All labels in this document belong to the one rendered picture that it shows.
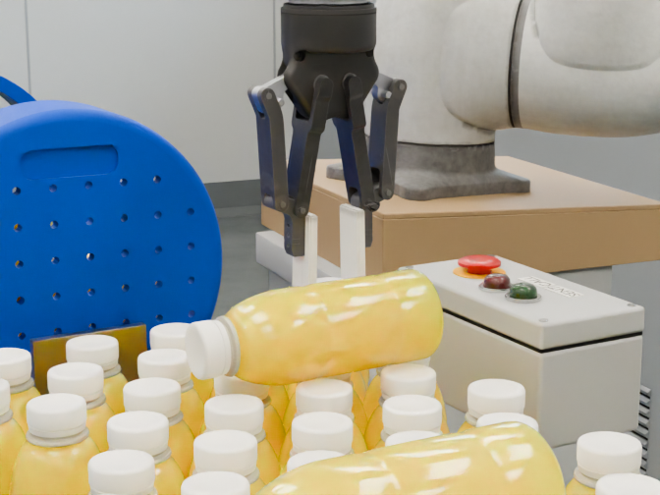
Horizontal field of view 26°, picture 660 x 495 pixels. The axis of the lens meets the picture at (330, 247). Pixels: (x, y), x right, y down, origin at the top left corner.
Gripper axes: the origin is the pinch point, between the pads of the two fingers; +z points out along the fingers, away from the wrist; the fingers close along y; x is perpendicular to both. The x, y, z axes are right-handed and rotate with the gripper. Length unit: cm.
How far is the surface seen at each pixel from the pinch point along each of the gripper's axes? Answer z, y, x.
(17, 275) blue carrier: 2.4, 21.6, -14.5
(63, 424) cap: 5.4, 27.3, 13.7
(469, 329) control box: 5.0, -7.4, 9.6
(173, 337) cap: 4.5, 14.5, 1.7
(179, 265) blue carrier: 3.3, 7.0, -14.5
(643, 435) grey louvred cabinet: 75, -131, -107
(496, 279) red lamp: 1.3, -10.0, 9.3
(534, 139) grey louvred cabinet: 22, -137, -152
